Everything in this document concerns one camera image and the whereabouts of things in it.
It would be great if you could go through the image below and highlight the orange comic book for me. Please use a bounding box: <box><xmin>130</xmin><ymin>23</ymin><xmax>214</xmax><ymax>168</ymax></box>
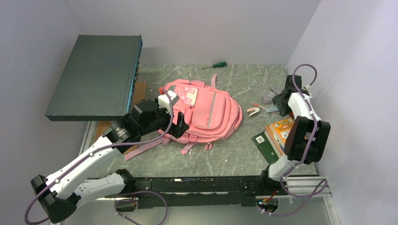
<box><xmin>269</xmin><ymin>118</ymin><xmax>294</xmax><ymax>149</ymax></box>

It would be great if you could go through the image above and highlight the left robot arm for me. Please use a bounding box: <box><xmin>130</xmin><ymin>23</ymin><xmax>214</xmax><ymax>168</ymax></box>
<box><xmin>31</xmin><ymin>94</ymin><xmax>189</xmax><ymax>223</ymax></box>

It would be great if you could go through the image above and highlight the green handled screwdriver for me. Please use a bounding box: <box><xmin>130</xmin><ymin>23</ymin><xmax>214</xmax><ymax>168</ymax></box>
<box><xmin>202</xmin><ymin>62</ymin><xmax>227</xmax><ymax>69</ymax></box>

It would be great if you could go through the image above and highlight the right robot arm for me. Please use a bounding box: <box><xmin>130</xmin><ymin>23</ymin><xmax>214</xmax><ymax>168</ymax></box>
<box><xmin>258</xmin><ymin>75</ymin><xmax>331</xmax><ymax>195</ymax></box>

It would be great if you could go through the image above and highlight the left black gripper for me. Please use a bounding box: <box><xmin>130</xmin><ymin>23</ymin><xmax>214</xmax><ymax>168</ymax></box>
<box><xmin>140</xmin><ymin>98</ymin><xmax>189</xmax><ymax>138</ymax></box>

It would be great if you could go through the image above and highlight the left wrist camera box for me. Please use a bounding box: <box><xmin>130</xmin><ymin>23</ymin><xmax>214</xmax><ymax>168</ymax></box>
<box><xmin>157</xmin><ymin>90</ymin><xmax>180</xmax><ymax>111</ymax></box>

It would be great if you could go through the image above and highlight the red adjustable wrench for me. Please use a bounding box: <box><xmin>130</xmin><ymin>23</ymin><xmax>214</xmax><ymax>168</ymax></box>
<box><xmin>270</xmin><ymin>87</ymin><xmax>280</xmax><ymax>96</ymax></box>

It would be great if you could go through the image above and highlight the pink student backpack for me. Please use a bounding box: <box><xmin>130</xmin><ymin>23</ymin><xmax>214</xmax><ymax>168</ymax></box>
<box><xmin>124</xmin><ymin>75</ymin><xmax>243</xmax><ymax>160</ymax></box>

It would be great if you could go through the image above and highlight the pink pencil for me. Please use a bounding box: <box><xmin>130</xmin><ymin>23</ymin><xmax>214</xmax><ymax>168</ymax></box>
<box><xmin>251</xmin><ymin>103</ymin><xmax>266</xmax><ymax>110</ymax></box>

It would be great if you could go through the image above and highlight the purple cable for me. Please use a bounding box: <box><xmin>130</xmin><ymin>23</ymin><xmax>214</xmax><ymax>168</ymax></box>
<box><xmin>257</xmin><ymin>63</ymin><xmax>329</xmax><ymax>218</ymax></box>
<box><xmin>24</xmin><ymin>88</ymin><xmax>175</xmax><ymax>225</ymax></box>

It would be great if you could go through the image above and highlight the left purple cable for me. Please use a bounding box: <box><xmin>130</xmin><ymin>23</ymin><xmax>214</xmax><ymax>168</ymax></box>
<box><xmin>24</xmin><ymin>88</ymin><xmax>175</xmax><ymax>225</ymax></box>

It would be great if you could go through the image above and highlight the clear tape roll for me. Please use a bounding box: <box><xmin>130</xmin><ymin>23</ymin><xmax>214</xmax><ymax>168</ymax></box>
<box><xmin>261</xmin><ymin>91</ymin><xmax>274</xmax><ymax>105</ymax></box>

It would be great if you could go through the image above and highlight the light blue marker pen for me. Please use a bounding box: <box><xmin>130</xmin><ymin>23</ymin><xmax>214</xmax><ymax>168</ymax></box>
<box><xmin>265</xmin><ymin>106</ymin><xmax>279</xmax><ymax>113</ymax></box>

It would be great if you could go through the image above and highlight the wooden board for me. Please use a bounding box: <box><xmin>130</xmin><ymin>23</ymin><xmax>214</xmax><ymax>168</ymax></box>
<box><xmin>90</xmin><ymin>82</ymin><xmax>147</xmax><ymax>144</ymax></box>

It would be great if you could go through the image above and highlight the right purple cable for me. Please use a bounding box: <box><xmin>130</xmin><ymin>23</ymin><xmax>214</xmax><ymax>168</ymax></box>
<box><xmin>257</xmin><ymin>63</ymin><xmax>329</xmax><ymax>218</ymax></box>

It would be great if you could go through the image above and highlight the dark green book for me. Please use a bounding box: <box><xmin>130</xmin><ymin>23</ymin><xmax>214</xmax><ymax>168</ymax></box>
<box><xmin>251</xmin><ymin>131</ymin><xmax>279</xmax><ymax>165</ymax></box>

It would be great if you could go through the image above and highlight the pink white stapler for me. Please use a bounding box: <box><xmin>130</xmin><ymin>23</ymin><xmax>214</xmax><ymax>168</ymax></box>
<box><xmin>246</xmin><ymin>107</ymin><xmax>260</xmax><ymax>117</ymax></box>

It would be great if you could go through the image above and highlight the dark grey flat box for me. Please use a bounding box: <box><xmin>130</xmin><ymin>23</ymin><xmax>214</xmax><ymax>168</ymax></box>
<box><xmin>45</xmin><ymin>35</ymin><xmax>143</xmax><ymax>121</ymax></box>

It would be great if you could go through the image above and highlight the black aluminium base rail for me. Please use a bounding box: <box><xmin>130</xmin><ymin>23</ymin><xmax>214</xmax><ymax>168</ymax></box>
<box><xmin>81</xmin><ymin>175</ymin><xmax>330</xmax><ymax>209</ymax></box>

